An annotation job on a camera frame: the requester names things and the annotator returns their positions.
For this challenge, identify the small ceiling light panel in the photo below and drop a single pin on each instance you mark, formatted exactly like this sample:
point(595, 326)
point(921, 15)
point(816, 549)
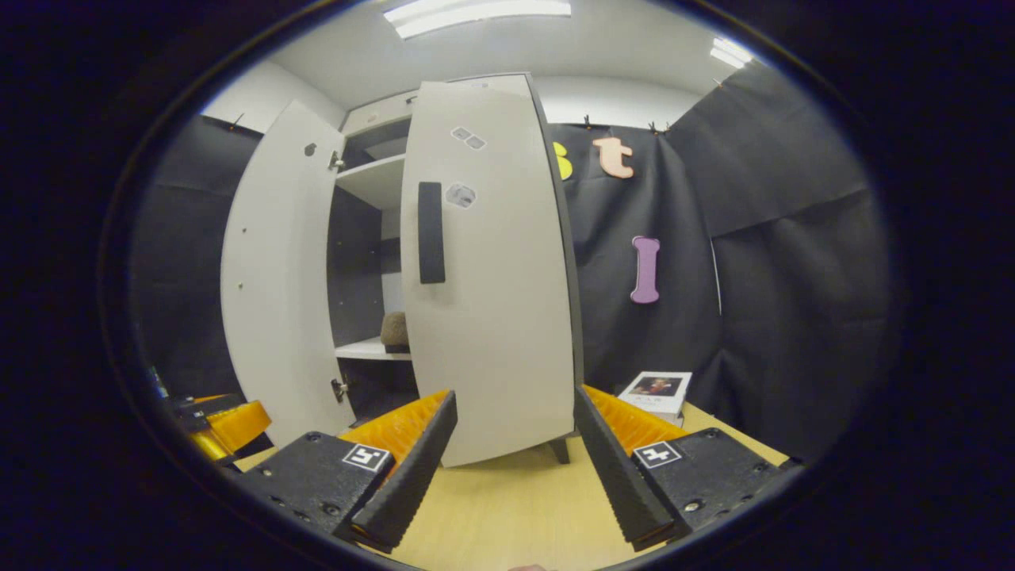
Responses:
point(731, 52)

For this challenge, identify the black backdrop cloth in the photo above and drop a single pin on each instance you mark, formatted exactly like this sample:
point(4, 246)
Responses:
point(793, 317)

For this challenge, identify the white photo cover book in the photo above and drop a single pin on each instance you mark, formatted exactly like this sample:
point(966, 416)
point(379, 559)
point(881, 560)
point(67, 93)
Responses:
point(656, 388)

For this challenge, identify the brown fuzzy shoe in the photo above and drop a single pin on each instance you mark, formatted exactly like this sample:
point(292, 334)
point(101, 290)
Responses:
point(395, 329)

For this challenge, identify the white shoe cabinet door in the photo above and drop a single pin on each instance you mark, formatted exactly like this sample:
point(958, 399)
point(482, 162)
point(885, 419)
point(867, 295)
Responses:
point(277, 270)
point(507, 301)

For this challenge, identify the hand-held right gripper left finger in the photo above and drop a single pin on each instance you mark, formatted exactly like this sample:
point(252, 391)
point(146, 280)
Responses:
point(412, 476)

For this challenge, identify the white grey shoe cabinet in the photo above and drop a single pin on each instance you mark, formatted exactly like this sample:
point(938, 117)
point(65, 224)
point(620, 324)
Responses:
point(373, 178)

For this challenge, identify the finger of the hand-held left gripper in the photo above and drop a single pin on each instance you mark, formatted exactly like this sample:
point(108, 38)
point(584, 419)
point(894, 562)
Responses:
point(238, 424)
point(202, 408)

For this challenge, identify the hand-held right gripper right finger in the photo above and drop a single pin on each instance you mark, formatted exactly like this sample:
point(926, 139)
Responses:
point(622, 476)

